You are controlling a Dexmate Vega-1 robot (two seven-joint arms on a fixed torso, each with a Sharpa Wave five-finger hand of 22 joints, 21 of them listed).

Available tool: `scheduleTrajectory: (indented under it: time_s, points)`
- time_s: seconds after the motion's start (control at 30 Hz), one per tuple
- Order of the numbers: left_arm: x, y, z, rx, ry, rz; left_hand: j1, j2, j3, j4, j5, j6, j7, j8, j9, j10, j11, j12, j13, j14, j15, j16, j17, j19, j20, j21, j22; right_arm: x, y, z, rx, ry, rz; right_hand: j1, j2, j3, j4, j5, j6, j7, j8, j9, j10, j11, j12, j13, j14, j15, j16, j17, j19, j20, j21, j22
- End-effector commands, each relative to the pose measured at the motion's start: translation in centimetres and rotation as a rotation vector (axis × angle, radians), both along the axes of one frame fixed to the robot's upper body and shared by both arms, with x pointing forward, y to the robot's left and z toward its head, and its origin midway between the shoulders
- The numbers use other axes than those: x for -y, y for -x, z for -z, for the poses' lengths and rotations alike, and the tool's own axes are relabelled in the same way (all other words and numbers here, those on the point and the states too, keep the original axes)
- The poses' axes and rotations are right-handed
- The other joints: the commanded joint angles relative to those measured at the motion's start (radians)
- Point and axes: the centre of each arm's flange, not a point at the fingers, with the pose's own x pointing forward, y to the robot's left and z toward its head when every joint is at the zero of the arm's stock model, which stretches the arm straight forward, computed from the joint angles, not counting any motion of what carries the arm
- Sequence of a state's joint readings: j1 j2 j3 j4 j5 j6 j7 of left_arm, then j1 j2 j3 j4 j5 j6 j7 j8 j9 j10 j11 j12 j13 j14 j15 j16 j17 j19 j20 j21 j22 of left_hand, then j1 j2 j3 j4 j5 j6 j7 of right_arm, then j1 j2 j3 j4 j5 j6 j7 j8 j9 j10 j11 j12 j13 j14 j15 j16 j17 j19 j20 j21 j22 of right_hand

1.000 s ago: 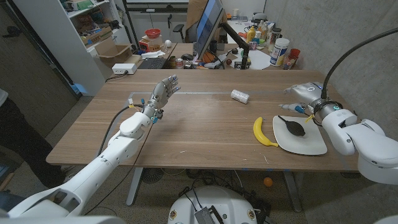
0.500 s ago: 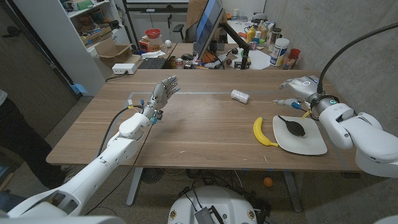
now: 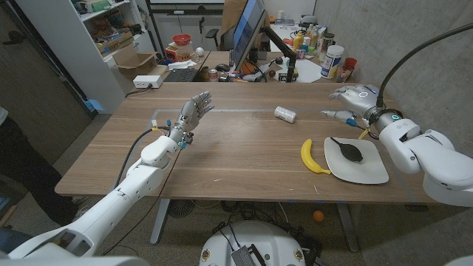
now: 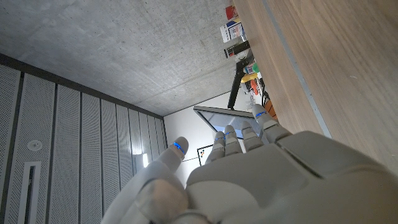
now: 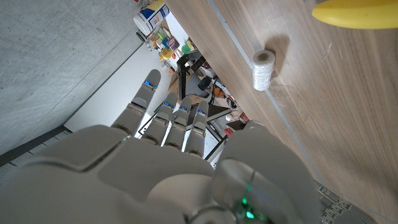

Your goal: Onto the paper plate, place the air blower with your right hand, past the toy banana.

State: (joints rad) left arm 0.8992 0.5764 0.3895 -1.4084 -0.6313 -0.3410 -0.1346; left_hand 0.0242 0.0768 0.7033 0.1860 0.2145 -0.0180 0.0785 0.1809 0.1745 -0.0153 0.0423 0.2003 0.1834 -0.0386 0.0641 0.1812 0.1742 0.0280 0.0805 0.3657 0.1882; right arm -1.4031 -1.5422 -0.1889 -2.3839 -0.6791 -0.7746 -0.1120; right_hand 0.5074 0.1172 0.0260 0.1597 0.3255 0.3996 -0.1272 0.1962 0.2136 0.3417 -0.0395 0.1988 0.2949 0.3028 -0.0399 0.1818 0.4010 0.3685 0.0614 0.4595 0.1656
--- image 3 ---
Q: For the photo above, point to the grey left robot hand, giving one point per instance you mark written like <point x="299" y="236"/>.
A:
<point x="191" y="115"/>

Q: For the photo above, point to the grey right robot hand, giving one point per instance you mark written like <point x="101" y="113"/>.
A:
<point x="360" y="99"/>

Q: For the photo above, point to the black rubber air blower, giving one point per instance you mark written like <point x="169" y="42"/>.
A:
<point x="351" y="153"/>

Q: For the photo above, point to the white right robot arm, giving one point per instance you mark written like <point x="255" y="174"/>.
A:
<point x="436" y="162"/>

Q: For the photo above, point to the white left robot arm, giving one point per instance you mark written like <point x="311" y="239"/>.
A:
<point x="122" y="192"/>

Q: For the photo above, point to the white paper plate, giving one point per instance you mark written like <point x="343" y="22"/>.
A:
<point x="369" y="170"/>

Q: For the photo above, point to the yellow toy banana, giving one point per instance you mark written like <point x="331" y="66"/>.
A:
<point x="306" y="159"/>

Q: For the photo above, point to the black keyboard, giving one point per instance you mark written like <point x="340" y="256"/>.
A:
<point x="181" y="75"/>

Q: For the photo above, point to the soda can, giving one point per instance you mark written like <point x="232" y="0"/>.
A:
<point x="213" y="75"/>

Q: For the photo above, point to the white canister blue label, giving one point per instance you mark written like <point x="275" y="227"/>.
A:
<point x="331" y="63"/>

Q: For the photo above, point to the white paper stack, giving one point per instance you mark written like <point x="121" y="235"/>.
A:
<point x="181" y="64"/>

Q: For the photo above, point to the white power box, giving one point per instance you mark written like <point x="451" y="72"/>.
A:
<point x="147" y="81"/>

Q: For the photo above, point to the black computer mouse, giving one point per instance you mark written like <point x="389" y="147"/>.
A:
<point x="222" y="67"/>

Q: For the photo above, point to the white paper sheet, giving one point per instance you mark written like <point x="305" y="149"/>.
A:
<point x="306" y="70"/>

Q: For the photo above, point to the white ball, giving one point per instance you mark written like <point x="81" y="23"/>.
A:
<point x="199" y="51"/>

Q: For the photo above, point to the dark lidded jar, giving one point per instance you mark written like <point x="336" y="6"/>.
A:
<point x="328" y="40"/>

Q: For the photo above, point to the orange basketball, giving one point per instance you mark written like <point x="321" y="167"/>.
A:
<point x="247" y="68"/>

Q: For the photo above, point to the open cardboard box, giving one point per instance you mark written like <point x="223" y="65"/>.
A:
<point x="136" y="63"/>

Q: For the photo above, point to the red bowl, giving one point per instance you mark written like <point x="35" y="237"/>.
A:
<point x="181" y="39"/>

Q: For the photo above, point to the black office chair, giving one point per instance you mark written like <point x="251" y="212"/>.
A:
<point x="212" y="34"/>

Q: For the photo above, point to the yellow mustard bottle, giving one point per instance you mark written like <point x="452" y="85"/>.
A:
<point x="298" y="41"/>

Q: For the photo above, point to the blue plastic piece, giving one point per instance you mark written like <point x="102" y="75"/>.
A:
<point x="97" y="105"/>

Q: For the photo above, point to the computer monitor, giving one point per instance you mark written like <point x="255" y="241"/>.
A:
<point x="245" y="33"/>

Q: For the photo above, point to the printed cardboard box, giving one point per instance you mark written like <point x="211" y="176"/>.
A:
<point x="114" y="43"/>

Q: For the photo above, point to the grey table leg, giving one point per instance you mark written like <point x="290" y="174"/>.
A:
<point x="347" y="225"/>
<point x="159" y="225"/>

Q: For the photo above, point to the orange ball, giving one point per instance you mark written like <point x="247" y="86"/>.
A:
<point x="318" y="216"/>

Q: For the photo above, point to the white shelf unit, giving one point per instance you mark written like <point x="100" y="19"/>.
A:
<point x="74" y="55"/>

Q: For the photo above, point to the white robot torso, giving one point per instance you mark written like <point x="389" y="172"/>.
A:
<point x="266" y="240"/>

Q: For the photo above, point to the grey finned module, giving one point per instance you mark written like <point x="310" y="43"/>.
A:
<point x="242" y="256"/>

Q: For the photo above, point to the person in dark trousers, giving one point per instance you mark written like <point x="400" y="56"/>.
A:
<point x="29" y="173"/>

